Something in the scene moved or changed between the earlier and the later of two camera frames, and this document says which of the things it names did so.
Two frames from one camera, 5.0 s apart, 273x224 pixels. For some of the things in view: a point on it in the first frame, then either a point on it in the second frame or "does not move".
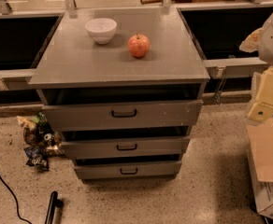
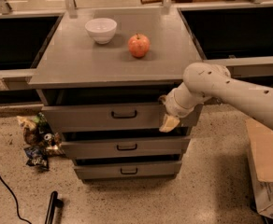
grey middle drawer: (126, 147) does not move
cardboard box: (266, 155) does not move
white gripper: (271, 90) to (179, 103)
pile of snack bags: (39, 139) does not move
